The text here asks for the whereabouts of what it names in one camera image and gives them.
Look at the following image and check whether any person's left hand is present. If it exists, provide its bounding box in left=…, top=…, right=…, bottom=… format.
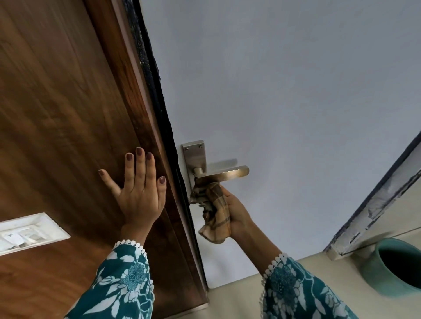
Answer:
left=98, top=147, right=167, bottom=231

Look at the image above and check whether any person's right hand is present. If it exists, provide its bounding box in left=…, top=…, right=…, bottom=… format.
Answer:
left=220, top=185, right=258, bottom=244

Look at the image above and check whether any brown checked cleaning cloth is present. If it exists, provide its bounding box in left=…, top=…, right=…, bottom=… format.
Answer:
left=190, top=182, right=233, bottom=245

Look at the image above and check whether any person's right forearm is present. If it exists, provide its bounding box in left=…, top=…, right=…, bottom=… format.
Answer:
left=235, top=227, right=360, bottom=319

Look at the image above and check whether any person's left forearm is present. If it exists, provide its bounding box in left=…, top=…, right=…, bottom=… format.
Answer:
left=64, top=224, right=155, bottom=319

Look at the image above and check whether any black door seal strip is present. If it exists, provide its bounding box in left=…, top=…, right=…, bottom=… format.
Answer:
left=122, top=0, right=208, bottom=291

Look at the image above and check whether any pale grey door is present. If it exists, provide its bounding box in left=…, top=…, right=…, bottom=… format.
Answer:
left=138, top=0, right=421, bottom=290

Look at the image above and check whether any teal round bucket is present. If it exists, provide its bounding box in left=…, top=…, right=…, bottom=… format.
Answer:
left=361, top=238, right=421, bottom=299

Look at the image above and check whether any silver metal door handle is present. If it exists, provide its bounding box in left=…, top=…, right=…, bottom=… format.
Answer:
left=182, top=140, right=250, bottom=198

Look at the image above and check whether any brown wooden wall panel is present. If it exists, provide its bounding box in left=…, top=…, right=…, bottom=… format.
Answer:
left=0, top=0, right=210, bottom=319

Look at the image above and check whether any white wall switch plate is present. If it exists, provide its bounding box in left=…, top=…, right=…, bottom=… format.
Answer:
left=0, top=212, right=71, bottom=256

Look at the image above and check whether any white peeling door frame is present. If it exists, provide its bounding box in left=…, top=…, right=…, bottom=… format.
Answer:
left=324, top=131, right=421, bottom=261

